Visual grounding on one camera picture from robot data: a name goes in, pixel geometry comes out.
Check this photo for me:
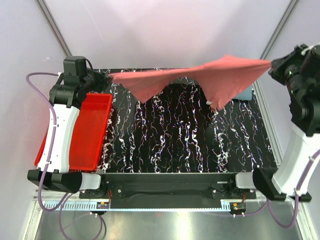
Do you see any pink t shirt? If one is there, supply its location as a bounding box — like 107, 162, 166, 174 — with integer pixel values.
111, 55, 272, 111

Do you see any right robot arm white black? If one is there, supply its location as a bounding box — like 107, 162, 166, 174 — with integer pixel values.
227, 44, 320, 202

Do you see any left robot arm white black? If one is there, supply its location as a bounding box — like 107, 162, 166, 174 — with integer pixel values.
27, 56, 108, 198

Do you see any folded blue t shirt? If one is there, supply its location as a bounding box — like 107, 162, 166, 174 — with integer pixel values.
234, 85, 253, 101

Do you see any red plastic bin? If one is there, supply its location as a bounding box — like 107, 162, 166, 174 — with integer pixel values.
34, 93, 113, 173

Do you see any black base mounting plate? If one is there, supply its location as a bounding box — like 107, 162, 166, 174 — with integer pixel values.
79, 173, 257, 207

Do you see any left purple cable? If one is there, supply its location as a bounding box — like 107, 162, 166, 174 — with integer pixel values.
26, 71, 109, 240

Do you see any purple cable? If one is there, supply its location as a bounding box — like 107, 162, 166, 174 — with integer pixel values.
26, 71, 109, 240
204, 149, 320, 230

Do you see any right aluminium frame post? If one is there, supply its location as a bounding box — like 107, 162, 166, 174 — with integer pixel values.
260, 0, 300, 60

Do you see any aluminium frame post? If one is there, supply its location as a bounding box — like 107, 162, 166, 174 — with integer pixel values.
35, 0, 72, 57
260, 0, 300, 60

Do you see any left aluminium frame post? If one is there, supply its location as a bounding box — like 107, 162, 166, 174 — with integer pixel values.
35, 0, 72, 57

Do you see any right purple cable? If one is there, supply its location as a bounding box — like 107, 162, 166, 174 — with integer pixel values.
204, 149, 320, 230

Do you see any white slotted cable duct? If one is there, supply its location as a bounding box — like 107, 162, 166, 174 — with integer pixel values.
43, 201, 249, 212

